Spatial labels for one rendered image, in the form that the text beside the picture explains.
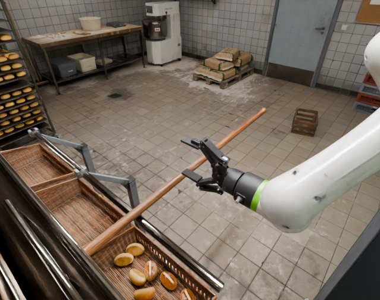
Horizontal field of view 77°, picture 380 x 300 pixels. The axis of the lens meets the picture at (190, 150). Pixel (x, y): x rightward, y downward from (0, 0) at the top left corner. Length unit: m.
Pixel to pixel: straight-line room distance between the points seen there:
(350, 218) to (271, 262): 0.95
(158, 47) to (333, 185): 5.75
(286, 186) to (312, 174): 0.05
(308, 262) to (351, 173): 1.78
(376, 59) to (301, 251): 1.80
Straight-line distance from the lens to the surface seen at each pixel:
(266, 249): 2.22
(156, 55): 6.13
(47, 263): 0.47
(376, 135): 0.55
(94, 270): 0.47
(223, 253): 2.12
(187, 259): 0.75
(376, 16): 5.15
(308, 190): 0.50
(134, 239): 1.46
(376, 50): 0.75
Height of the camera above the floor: 1.83
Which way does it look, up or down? 37 degrees down
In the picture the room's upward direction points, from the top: straight up
